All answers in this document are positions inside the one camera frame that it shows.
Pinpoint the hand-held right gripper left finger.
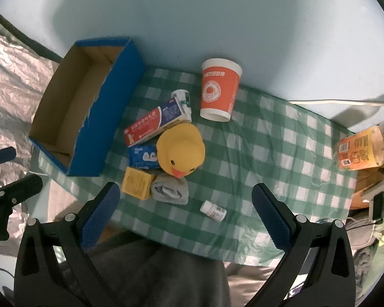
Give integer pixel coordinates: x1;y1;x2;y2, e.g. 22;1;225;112
14;182;122;307

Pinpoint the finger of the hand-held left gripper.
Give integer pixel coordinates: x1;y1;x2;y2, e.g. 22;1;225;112
0;147;16;169
0;174;44;206

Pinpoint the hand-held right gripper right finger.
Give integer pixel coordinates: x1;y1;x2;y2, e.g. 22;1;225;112
243;182;356;307

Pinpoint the blue tissue pack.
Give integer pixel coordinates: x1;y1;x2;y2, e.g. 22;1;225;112
128;144;159;171

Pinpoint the red white medicine carton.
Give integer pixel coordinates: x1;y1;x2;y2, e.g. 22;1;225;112
124;97;184;148

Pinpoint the blue cardboard box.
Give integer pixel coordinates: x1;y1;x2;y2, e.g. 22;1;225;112
28;37;145;177

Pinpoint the small yellow box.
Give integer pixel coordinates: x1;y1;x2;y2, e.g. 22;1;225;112
121;167;157;201

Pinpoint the small white pill bottle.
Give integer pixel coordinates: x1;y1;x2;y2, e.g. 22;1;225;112
200;200;227;221

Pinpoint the green checkered tablecloth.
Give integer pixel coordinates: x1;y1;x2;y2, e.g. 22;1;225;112
38;67;359;261

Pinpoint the rolled grey sock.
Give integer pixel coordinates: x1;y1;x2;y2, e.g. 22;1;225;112
151;173;189;205

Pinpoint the person's grey trouser leg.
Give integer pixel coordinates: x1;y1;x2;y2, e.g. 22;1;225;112
86;230;228;307

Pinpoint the brown cardboard box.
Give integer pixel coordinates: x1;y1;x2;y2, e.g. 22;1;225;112
349;166;384;210

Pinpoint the yellow rubber duck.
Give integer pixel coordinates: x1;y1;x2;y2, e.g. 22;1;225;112
156;124;206;179

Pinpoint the orange-label drink bottle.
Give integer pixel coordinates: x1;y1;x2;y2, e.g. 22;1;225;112
332;119;384;171

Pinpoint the orange paper cup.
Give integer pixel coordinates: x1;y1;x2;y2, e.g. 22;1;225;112
200;58;243;122

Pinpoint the white green-label medicine bottle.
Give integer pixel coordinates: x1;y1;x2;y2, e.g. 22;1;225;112
171;90;193;124

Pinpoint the white cable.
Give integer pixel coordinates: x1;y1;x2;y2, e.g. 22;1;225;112
290;99;384;107

